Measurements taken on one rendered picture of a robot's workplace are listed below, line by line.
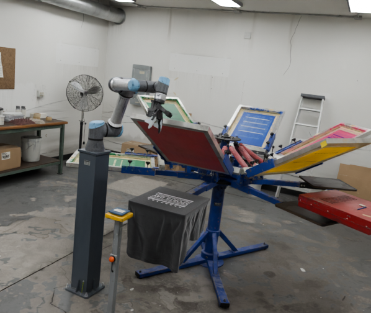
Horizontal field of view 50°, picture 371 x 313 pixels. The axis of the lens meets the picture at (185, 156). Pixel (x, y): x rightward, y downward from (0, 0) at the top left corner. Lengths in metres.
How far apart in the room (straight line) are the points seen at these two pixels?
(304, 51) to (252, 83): 1.00
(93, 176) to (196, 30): 4.95
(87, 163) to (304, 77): 4.68
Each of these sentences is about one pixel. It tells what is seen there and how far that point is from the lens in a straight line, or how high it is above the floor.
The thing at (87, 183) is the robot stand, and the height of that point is 0.95.
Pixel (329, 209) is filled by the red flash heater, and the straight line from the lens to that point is 2.93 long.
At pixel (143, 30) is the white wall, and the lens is 8.17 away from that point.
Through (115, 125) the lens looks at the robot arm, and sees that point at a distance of 3.18.
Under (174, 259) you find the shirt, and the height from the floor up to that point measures 0.62.
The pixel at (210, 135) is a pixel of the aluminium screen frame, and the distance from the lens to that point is 2.63.
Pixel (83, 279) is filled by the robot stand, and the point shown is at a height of 0.14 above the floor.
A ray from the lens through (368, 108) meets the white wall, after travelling 6.99.
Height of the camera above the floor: 1.88
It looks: 12 degrees down
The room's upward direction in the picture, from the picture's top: 7 degrees clockwise
